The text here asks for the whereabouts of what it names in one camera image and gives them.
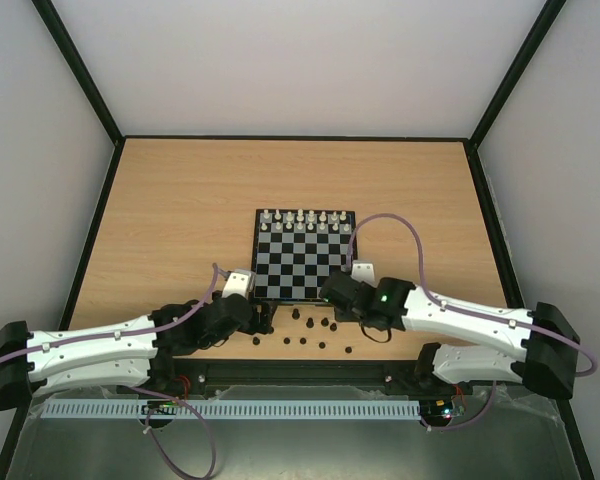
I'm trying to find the grey slotted cable duct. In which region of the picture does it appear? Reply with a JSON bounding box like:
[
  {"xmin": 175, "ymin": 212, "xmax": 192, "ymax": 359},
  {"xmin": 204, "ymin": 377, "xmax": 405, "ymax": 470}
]
[{"xmin": 41, "ymin": 399, "xmax": 420, "ymax": 421}]

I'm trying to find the right controller board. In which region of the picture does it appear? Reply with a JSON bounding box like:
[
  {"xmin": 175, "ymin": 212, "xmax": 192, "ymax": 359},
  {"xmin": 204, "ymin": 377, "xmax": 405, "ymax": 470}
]
[{"xmin": 421, "ymin": 397, "xmax": 467, "ymax": 419}]

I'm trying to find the black and grey chessboard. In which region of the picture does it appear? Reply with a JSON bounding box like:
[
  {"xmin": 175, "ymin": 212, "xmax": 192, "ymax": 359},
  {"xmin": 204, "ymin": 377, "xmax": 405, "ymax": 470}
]
[{"xmin": 251, "ymin": 208, "xmax": 357, "ymax": 304}]

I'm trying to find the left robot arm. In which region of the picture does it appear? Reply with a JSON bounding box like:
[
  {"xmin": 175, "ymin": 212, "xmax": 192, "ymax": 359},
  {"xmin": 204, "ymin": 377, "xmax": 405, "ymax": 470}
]
[{"xmin": 0, "ymin": 293, "xmax": 276, "ymax": 411}]

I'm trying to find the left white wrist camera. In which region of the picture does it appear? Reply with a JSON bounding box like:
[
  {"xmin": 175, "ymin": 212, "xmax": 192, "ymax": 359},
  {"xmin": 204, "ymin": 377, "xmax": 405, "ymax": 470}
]
[{"xmin": 222, "ymin": 269, "xmax": 256, "ymax": 299}]

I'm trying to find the left controller board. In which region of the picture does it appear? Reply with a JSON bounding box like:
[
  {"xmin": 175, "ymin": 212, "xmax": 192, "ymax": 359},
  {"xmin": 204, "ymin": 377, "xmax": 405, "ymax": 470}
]
[{"xmin": 139, "ymin": 399, "xmax": 183, "ymax": 417}]

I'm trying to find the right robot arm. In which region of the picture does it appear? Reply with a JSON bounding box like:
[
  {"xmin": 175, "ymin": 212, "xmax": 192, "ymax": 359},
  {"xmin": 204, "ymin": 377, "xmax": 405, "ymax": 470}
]
[{"xmin": 319, "ymin": 271, "xmax": 580, "ymax": 400}]

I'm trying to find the black frame post left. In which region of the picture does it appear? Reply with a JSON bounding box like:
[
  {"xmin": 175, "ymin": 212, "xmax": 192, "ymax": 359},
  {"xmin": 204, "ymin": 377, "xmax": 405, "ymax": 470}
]
[{"xmin": 31, "ymin": 0, "xmax": 126, "ymax": 144}]

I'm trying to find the black frame post right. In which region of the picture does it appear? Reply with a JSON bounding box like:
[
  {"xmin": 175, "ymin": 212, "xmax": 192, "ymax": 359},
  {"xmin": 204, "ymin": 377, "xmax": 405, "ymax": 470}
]
[{"xmin": 470, "ymin": 0, "xmax": 567, "ymax": 146}]

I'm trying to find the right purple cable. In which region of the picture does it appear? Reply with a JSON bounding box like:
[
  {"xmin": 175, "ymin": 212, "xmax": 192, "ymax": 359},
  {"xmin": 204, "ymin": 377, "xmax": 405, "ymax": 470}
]
[{"xmin": 347, "ymin": 213, "xmax": 599, "ymax": 432}]

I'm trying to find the black frame post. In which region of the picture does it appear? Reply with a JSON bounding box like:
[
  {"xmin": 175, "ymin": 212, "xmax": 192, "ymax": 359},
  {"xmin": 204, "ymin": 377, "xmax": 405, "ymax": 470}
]
[
  {"xmin": 470, "ymin": 0, "xmax": 567, "ymax": 146},
  {"xmin": 31, "ymin": 0, "xmax": 126, "ymax": 144}
]

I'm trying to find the controller board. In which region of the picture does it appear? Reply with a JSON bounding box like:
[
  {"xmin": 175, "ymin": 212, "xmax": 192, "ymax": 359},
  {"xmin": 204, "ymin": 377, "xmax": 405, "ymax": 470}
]
[
  {"xmin": 139, "ymin": 399, "xmax": 183, "ymax": 417},
  {"xmin": 421, "ymin": 397, "xmax": 467, "ymax": 419}
]

